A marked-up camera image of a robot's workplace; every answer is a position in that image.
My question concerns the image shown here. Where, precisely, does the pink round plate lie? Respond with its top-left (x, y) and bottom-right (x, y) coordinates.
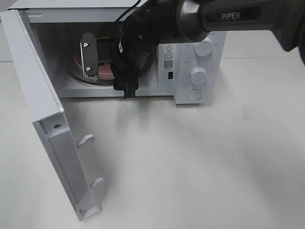
top-left (74, 51), bottom-right (114, 81)

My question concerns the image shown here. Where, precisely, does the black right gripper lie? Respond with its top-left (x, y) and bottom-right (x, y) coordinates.
top-left (81, 21), bottom-right (157, 99)

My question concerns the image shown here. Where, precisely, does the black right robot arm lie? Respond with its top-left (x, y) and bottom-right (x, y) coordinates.
top-left (80, 0), bottom-right (305, 98)

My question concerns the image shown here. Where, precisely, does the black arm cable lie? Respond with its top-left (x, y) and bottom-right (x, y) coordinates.
top-left (112, 0), bottom-right (158, 27)

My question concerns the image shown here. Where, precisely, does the white microwave door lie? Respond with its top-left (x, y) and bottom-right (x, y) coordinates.
top-left (0, 10), bottom-right (104, 221)

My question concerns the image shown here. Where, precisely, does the white microwave oven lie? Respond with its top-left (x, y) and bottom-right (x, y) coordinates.
top-left (1, 0), bottom-right (226, 104)

